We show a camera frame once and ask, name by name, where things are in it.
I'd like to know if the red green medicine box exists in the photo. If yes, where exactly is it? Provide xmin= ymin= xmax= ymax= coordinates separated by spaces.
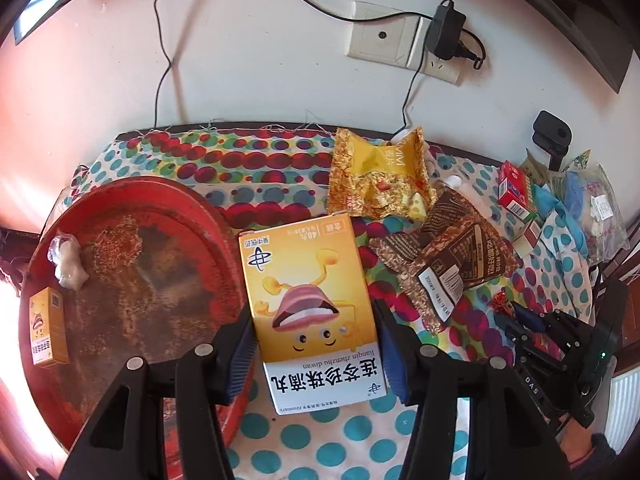
xmin=497 ymin=160 xmax=538 ymax=221

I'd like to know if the polka dot cloth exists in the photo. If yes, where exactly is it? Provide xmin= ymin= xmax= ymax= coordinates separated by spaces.
xmin=65 ymin=125 xmax=611 ymax=480

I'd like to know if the white red medicine box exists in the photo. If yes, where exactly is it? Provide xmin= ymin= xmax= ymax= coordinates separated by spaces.
xmin=512 ymin=212 xmax=547 ymax=256

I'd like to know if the large yellow medicine box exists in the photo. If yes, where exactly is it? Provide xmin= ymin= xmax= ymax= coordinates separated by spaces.
xmin=237 ymin=210 xmax=390 ymax=416

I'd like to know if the clear plastic bag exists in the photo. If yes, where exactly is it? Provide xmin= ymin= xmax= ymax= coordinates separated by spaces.
xmin=550 ymin=162 xmax=631 ymax=266

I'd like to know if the small cardboard box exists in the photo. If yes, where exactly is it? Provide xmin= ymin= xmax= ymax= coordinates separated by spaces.
xmin=519 ymin=150 xmax=551 ymax=185

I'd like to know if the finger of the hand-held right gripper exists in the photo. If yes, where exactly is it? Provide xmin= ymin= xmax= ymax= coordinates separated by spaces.
xmin=505 ymin=330 xmax=531 ymax=358
xmin=512 ymin=305 xmax=548 ymax=333

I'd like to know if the black power adapter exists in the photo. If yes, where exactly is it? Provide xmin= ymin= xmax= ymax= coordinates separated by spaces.
xmin=425 ymin=0 xmax=468 ymax=61

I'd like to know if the brown snack packet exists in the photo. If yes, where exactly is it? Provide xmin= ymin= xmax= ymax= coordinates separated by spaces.
xmin=370 ymin=230 xmax=471 ymax=336
xmin=422 ymin=187 xmax=521 ymax=293

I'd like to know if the white radiator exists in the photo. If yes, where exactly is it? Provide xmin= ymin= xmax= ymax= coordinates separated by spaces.
xmin=602 ymin=370 xmax=640 ymax=461

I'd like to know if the small yellow medicine box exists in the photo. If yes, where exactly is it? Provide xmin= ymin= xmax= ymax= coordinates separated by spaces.
xmin=29 ymin=287 xmax=71 ymax=366

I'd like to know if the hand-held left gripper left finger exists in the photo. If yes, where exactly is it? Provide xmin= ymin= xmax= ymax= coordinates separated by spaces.
xmin=60 ymin=305 xmax=261 ymax=480

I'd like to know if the dark overhead frame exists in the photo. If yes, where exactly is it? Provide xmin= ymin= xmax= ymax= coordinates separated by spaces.
xmin=0 ymin=0 xmax=638 ymax=93

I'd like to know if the white wall outlet plate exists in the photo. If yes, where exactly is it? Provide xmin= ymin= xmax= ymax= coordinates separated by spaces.
xmin=345 ymin=1 xmax=424 ymax=68

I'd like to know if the crumpled clear plastic wrapper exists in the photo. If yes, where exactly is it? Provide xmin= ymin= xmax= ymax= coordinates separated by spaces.
xmin=47 ymin=232 xmax=90 ymax=291

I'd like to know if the black clamp mount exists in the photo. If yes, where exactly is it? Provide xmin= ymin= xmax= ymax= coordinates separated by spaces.
xmin=531 ymin=110 xmax=574 ymax=172

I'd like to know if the yellow snack packet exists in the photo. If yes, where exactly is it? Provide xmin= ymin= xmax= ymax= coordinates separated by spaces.
xmin=326 ymin=127 xmax=437 ymax=221

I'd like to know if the red round tray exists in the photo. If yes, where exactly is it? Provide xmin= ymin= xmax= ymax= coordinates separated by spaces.
xmin=17 ymin=175 xmax=261 ymax=466

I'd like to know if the black adapter cable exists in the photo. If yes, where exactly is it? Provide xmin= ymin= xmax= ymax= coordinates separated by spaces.
xmin=397 ymin=57 xmax=433 ymax=138

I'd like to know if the white wall power socket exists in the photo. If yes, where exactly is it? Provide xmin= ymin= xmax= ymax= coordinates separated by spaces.
xmin=414 ymin=17 xmax=463 ymax=86

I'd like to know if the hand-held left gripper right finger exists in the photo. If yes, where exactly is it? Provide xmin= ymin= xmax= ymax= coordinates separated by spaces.
xmin=372 ymin=300 xmax=571 ymax=480

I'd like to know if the person's right forearm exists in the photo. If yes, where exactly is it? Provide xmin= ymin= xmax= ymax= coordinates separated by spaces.
xmin=555 ymin=422 xmax=623 ymax=480

